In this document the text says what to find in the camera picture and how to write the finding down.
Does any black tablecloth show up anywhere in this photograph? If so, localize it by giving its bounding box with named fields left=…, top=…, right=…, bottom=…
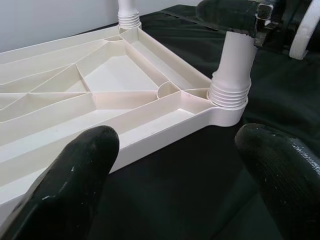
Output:
left=89, top=3, right=320, bottom=240

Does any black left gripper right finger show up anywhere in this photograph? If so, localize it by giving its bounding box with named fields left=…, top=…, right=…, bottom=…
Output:
left=234, top=122, right=320, bottom=240

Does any white plastic tabletop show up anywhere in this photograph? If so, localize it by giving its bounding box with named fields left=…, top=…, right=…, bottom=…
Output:
left=0, top=23, right=250, bottom=210

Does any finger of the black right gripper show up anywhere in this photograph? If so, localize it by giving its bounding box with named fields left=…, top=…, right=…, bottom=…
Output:
left=195, top=0, right=260, bottom=38

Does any white plastic table leg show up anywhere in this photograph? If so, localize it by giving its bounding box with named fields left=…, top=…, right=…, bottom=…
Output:
left=116, top=0, right=142, bottom=28
left=206, top=29, right=259, bottom=110

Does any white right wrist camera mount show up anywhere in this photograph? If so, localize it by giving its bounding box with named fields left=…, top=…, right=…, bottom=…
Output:
left=289, top=0, right=320, bottom=60

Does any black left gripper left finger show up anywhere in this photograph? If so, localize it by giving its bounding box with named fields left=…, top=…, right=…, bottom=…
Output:
left=0, top=124, right=121, bottom=240

